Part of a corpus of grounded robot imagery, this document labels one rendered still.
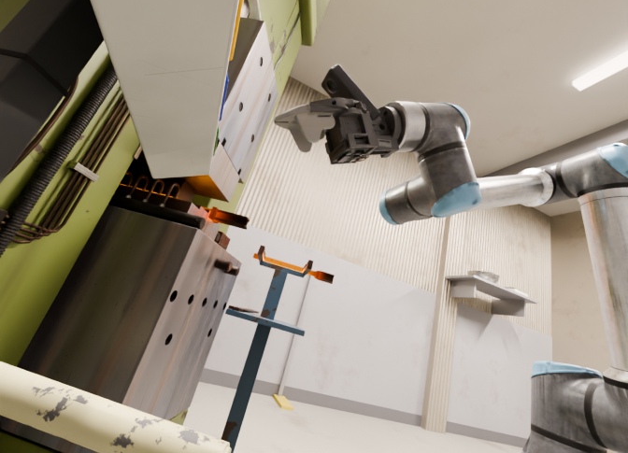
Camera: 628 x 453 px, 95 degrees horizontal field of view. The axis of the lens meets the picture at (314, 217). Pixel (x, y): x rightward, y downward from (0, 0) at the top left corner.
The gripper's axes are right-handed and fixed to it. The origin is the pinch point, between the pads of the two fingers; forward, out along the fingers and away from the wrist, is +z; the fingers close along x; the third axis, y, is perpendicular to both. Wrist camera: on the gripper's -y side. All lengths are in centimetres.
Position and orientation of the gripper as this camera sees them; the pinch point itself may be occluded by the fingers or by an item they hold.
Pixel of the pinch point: (281, 116)
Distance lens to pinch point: 47.4
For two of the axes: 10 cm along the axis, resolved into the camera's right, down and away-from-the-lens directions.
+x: -3.8, 2.2, 9.0
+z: -9.0, 1.4, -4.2
